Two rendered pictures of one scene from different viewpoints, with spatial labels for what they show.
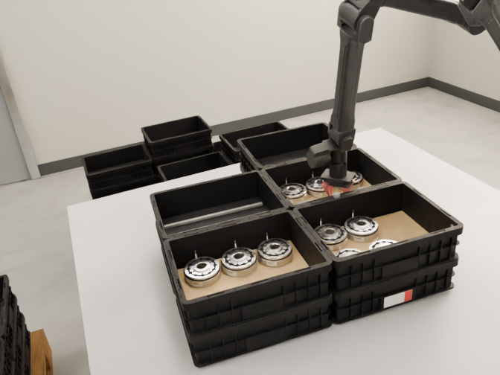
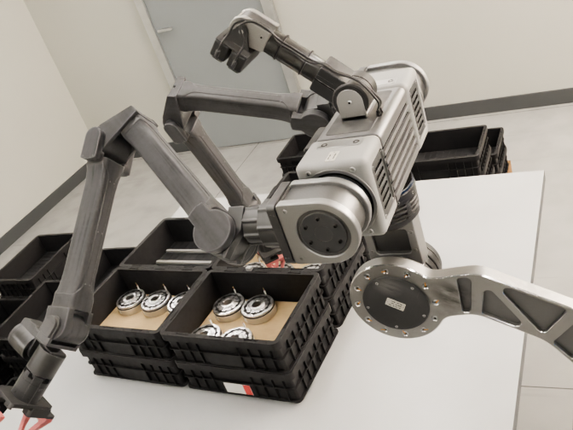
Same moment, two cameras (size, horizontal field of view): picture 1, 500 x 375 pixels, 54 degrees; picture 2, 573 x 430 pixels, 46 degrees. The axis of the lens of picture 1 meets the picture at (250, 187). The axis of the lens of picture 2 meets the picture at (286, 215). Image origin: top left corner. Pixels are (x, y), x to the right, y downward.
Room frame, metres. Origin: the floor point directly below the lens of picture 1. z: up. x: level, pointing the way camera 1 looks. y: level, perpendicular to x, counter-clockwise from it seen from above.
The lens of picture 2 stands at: (0.35, -1.72, 2.01)
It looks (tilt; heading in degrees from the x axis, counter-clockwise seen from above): 28 degrees down; 51
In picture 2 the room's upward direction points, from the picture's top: 20 degrees counter-clockwise
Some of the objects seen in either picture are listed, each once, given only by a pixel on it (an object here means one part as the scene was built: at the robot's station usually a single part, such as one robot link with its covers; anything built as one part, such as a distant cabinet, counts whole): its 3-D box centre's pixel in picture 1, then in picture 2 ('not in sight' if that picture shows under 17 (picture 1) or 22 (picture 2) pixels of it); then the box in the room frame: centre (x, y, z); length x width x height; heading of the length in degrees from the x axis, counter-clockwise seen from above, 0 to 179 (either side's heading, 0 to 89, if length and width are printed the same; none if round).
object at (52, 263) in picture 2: not in sight; (54, 290); (1.34, 1.52, 0.37); 0.40 x 0.30 x 0.45; 19
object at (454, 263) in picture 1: (371, 263); (258, 346); (1.20, -0.35, 0.76); 0.40 x 0.30 x 0.12; 105
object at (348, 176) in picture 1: (338, 170); (266, 241); (1.41, -0.29, 0.98); 0.10 x 0.07 x 0.07; 60
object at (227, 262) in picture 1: (238, 257); (155, 299); (1.16, 0.05, 0.86); 0.10 x 0.10 x 0.01
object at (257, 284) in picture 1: (243, 254); (136, 299); (1.09, 0.03, 0.92); 0.40 x 0.30 x 0.02; 105
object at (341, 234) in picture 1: (329, 233); (228, 304); (1.24, -0.23, 0.86); 0.10 x 0.10 x 0.01
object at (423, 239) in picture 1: (373, 219); (240, 305); (1.20, -0.35, 0.92); 0.40 x 0.30 x 0.02; 105
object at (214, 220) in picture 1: (218, 216); (191, 255); (1.38, 0.11, 0.87); 0.40 x 0.30 x 0.11; 105
